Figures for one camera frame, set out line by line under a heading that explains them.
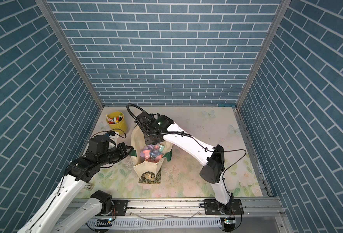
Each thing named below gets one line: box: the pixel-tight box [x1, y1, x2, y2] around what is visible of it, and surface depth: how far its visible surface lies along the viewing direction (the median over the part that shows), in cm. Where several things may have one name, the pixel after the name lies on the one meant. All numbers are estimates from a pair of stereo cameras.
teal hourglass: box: [158, 144, 165, 152], surface depth 91 cm
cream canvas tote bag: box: [129, 124, 173, 185], surface depth 82 cm
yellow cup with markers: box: [105, 111, 128, 136], surface depth 96 cm
